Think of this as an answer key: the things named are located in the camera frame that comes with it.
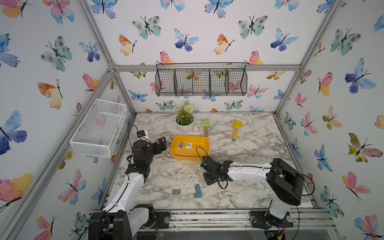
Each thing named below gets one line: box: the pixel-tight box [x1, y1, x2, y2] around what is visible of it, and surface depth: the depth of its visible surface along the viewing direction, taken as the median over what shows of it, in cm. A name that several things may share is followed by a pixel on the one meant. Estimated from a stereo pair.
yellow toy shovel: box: [232, 120, 243, 142], surface depth 113 cm
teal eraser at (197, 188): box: [194, 184, 201, 193], surface depth 86 cm
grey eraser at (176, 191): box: [172, 189, 181, 195], surface depth 85 cm
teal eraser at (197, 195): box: [193, 192, 203, 199], surface depth 84 cm
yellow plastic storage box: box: [170, 135, 211, 162], surface depth 101 cm
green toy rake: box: [200, 118, 211, 137], surface depth 117 cm
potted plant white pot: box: [175, 100, 195, 135], surface depth 103 cm
